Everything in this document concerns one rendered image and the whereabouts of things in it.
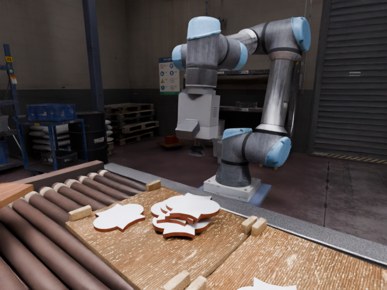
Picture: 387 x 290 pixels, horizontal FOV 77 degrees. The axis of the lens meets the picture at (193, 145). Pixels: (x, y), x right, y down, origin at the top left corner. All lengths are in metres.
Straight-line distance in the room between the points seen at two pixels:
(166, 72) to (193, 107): 5.75
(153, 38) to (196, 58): 6.08
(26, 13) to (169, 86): 3.07
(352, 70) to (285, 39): 4.17
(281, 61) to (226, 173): 0.46
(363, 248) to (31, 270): 0.77
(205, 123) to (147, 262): 0.33
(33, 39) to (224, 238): 5.37
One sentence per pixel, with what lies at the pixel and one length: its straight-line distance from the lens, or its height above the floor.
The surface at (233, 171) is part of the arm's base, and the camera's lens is 0.99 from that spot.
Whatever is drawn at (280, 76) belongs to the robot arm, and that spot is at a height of 1.34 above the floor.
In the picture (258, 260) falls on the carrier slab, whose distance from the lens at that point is 0.60.
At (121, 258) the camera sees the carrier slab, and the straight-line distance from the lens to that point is 0.61.
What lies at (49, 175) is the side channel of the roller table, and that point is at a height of 0.95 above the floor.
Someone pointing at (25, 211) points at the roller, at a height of 0.91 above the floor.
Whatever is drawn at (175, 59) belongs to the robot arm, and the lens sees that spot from 0.76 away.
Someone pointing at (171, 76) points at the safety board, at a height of 1.54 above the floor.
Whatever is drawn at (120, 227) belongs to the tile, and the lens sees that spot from 0.69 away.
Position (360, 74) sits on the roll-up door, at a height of 1.50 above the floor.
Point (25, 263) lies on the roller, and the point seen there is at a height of 0.92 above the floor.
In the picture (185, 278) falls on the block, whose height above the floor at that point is 0.96.
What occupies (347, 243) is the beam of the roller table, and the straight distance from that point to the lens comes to 0.77.
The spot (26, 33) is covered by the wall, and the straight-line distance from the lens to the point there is 5.66.
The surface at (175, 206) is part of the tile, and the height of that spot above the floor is 0.99.
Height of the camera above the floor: 1.30
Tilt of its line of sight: 14 degrees down
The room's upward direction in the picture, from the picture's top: straight up
